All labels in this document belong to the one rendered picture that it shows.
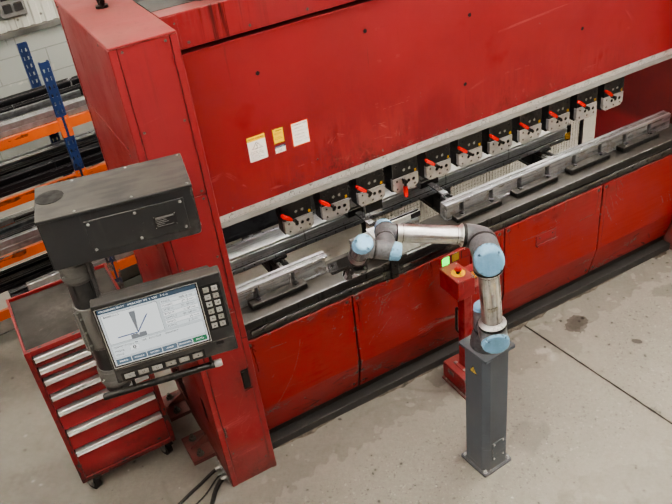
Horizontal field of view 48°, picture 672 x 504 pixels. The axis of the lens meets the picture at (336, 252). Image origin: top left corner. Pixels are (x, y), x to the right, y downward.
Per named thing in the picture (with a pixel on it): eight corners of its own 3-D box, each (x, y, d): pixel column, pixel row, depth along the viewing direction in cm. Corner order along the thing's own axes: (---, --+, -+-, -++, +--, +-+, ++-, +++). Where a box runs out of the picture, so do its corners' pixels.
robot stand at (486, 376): (512, 460, 380) (516, 344, 337) (485, 478, 373) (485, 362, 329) (486, 438, 393) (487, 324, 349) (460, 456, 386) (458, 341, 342)
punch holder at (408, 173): (393, 194, 376) (391, 165, 367) (384, 187, 382) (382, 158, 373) (418, 184, 381) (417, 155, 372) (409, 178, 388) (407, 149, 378)
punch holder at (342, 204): (323, 222, 362) (319, 192, 353) (315, 214, 368) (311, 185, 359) (350, 211, 367) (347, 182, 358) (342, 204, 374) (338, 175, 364)
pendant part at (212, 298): (118, 385, 274) (89, 308, 254) (115, 364, 284) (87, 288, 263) (239, 349, 283) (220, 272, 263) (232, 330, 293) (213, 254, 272)
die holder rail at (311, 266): (238, 309, 362) (235, 294, 357) (233, 303, 367) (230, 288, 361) (329, 271, 380) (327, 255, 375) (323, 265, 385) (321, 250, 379)
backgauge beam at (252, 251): (227, 279, 383) (223, 262, 377) (216, 266, 394) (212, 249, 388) (570, 139, 464) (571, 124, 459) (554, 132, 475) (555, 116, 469)
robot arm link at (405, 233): (494, 216, 307) (374, 212, 304) (500, 231, 298) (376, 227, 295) (489, 240, 314) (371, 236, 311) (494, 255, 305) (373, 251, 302)
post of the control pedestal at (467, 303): (464, 368, 420) (463, 291, 389) (458, 363, 424) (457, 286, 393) (472, 364, 422) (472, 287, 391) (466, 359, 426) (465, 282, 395)
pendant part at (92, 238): (107, 414, 282) (30, 223, 234) (102, 372, 302) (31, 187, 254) (239, 374, 292) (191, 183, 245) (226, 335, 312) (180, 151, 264)
